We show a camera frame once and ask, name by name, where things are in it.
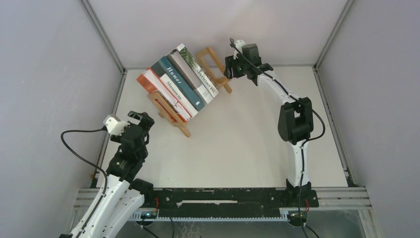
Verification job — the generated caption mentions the grey white notebook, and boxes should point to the grey white notebook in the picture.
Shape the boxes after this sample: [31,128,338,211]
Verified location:
[165,49,213,105]

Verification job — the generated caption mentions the wooden book rack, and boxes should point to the wooden book rack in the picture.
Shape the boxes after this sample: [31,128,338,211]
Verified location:
[147,47,232,137]

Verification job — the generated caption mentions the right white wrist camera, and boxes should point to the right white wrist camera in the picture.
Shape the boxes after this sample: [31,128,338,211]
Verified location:
[229,38,246,53]

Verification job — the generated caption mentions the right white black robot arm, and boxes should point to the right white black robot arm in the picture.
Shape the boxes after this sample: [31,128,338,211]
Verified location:
[224,39,314,206]

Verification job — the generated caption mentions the black camera cable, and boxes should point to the black camera cable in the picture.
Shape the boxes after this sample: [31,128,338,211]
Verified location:
[60,128,109,238]
[229,38,326,238]

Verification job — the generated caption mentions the palm leaf white book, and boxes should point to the palm leaf white book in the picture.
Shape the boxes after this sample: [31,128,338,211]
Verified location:
[176,44,218,98]

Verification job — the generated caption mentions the right black camera cable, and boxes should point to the right black camera cable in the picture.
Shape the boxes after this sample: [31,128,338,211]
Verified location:
[229,38,326,238]

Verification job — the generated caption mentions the aluminium frame rail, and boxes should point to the aluminium frame rail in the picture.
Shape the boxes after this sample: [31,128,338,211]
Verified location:
[73,186,373,221]

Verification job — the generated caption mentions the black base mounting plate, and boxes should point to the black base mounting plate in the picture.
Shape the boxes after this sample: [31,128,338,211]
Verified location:
[142,187,319,219]

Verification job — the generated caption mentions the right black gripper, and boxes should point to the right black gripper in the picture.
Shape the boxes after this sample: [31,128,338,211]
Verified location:
[223,53,249,80]

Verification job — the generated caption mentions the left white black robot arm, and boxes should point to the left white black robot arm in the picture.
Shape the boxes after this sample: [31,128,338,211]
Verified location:
[60,111,155,238]

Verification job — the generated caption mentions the orange cover book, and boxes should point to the orange cover book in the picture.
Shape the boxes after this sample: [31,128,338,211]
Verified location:
[137,68,192,122]

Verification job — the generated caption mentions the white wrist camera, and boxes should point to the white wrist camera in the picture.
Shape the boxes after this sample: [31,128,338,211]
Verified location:
[229,38,246,53]
[103,115,129,136]

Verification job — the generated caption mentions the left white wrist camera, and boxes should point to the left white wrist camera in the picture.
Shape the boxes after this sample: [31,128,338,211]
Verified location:
[103,115,129,136]

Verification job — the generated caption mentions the teal Humor book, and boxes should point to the teal Humor book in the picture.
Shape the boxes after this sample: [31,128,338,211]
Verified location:
[151,57,205,112]

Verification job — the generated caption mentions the left black camera cable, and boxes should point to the left black camera cable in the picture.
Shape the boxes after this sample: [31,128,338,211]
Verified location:
[60,128,109,238]

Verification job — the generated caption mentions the coffee cover white book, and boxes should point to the coffee cover white book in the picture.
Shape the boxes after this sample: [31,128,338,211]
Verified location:
[160,73,198,118]

